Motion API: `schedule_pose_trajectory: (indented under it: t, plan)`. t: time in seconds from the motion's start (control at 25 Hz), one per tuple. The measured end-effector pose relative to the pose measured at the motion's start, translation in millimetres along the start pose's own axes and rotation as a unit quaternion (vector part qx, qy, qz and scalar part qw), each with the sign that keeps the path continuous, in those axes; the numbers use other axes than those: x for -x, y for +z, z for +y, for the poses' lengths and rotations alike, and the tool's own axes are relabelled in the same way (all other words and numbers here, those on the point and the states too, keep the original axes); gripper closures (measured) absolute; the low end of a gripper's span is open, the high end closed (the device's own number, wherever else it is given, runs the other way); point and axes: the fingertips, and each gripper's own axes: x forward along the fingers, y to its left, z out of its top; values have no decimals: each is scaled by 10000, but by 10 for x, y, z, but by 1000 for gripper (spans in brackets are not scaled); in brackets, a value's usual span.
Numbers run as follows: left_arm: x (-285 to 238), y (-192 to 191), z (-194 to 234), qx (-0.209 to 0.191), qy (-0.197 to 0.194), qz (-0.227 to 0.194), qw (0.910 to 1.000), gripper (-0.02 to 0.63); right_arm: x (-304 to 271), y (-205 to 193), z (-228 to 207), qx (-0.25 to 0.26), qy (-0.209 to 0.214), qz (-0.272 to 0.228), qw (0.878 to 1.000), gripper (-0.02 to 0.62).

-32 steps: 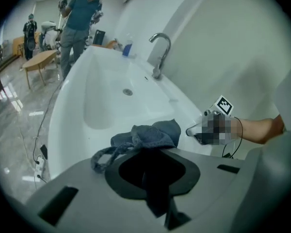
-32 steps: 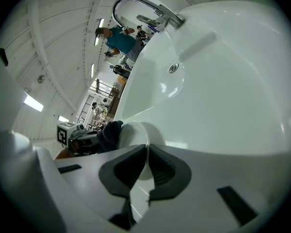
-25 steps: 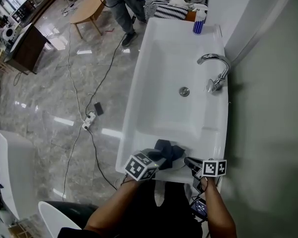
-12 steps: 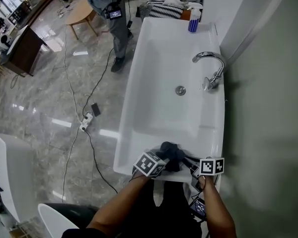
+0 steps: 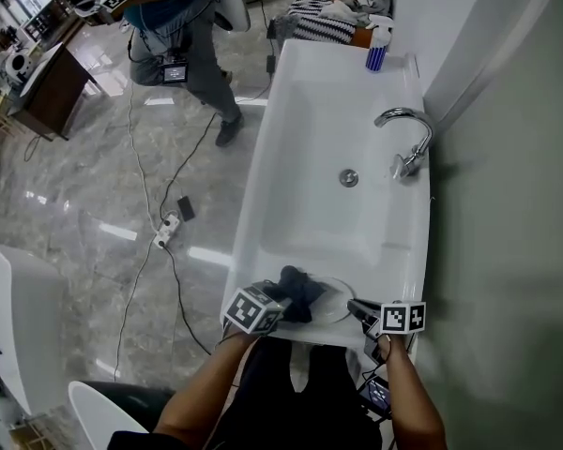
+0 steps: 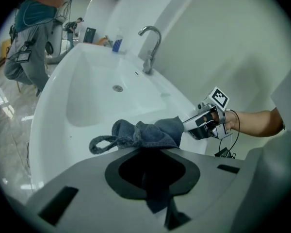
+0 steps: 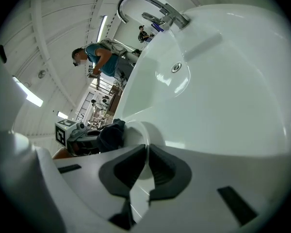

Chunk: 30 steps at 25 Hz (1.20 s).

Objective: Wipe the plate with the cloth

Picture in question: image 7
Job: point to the white plate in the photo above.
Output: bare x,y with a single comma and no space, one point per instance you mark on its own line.
138,130

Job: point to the ceiling tube light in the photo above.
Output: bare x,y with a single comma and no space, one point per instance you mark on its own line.
29,93
101,28
62,114

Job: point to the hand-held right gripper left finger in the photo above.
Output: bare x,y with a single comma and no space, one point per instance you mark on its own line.
118,176

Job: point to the chrome faucet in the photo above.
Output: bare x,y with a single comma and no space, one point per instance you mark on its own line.
169,12

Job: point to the round ceiling fixture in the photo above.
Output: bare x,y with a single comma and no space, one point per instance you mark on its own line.
41,74

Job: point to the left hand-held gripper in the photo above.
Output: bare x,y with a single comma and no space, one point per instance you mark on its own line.
61,135

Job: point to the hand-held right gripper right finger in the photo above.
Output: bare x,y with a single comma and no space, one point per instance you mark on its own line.
169,176

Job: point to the white ceramic sink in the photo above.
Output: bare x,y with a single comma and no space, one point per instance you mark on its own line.
220,93

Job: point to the dark navy cloth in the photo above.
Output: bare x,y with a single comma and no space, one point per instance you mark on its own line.
111,136

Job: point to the person's left forearm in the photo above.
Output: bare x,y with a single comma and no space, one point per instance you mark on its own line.
61,154

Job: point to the chrome sink drain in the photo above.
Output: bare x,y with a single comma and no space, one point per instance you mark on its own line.
176,67

